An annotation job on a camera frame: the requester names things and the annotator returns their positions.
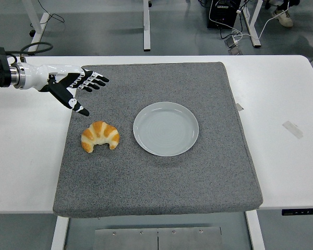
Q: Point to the white background desk leg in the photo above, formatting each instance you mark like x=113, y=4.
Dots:
x=40, y=27
x=146, y=26
x=253, y=28

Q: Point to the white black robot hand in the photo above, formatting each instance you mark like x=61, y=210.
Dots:
x=57, y=78

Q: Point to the grey floor box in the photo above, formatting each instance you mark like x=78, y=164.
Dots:
x=235, y=50
x=230, y=42

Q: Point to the golden croissant bread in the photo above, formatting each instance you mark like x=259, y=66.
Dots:
x=99, y=131

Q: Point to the white table leg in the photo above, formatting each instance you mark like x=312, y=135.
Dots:
x=255, y=231
x=58, y=234

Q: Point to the pale grey round plate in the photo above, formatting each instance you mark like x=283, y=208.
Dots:
x=166, y=130

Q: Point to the black table control panel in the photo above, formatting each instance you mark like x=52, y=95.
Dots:
x=302, y=212

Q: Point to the small grey tape tab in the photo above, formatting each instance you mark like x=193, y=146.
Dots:
x=239, y=107

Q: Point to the black computer box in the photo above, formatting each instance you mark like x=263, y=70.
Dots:
x=224, y=10

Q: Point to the grey speckled fabric mat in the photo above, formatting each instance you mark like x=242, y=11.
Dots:
x=146, y=182

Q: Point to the clear tape strip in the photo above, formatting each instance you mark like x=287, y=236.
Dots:
x=292, y=129

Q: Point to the person's foot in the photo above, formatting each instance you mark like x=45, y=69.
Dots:
x=283, y=17

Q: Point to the small black round floor object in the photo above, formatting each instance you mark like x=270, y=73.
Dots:
x=31, y=33

